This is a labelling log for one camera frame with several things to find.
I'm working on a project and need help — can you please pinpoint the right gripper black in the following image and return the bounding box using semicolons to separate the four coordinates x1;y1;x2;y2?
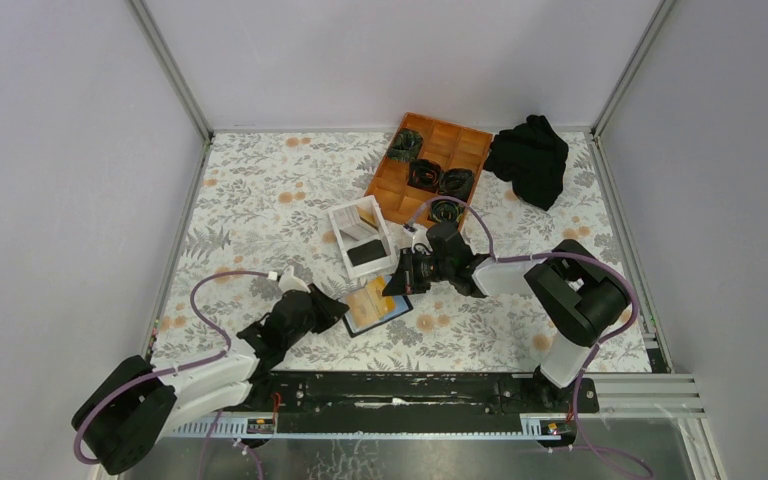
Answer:
383;247;453;297

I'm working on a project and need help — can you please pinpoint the black leather card holder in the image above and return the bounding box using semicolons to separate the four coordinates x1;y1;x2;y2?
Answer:
341;275;413;338

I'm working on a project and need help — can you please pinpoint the white plastic card box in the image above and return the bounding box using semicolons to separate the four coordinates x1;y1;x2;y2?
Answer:
326;196;397;280

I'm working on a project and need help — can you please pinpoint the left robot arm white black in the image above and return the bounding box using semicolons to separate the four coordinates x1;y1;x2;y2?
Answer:
71;284;350;475

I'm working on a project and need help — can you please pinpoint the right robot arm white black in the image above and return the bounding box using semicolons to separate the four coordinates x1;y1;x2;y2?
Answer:
382;222;640;412

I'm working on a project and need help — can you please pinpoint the black card in box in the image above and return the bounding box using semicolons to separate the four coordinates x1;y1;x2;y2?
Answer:
347;239;388;266

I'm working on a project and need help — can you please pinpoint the dark rolled item bottom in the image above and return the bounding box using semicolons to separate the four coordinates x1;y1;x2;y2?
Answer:
427;198;466;229

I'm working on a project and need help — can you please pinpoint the dark rolled item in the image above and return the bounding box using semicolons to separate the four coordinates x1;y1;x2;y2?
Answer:
427;198;466;229
385;128;424;163
408;159;443;193
438;168;475;202

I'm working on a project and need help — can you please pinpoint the dark rolled item right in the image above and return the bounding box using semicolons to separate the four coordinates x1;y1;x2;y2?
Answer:
438;168;475;202

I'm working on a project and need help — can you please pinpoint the dark rolled item middle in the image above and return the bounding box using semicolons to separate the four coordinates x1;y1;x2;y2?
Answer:
408;159;443;193

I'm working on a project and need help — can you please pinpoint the orange compartment tray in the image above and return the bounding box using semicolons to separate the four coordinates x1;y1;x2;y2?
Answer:
365;112;493;227

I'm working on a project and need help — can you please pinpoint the dark rolled item top left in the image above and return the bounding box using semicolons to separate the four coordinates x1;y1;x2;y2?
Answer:
385;128;424;163

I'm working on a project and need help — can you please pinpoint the black crumpled cloth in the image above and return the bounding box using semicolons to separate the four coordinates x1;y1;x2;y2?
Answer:
483;114;569;211

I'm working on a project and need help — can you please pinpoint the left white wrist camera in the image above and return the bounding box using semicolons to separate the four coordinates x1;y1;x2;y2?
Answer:
277;265;310;293

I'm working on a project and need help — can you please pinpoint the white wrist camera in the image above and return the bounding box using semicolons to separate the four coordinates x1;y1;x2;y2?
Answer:
277;265;310;293
410;226;432;254

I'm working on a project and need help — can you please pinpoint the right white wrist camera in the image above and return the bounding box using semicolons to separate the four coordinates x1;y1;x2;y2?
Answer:
410;226;432;254

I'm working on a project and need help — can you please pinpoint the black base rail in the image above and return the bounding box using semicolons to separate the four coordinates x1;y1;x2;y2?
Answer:
230;371;600;425

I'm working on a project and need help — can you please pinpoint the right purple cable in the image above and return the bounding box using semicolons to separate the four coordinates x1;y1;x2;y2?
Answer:
402;194;657;480

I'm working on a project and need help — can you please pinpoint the purple cable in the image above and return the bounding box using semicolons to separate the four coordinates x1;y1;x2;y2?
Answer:
71;268;283;480
402;194;657;480

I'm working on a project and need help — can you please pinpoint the slotted cable duct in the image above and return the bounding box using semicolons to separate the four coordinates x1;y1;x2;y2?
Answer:
168;415;563;441

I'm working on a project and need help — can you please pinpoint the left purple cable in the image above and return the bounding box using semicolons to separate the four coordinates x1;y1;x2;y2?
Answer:
71;268;283;480

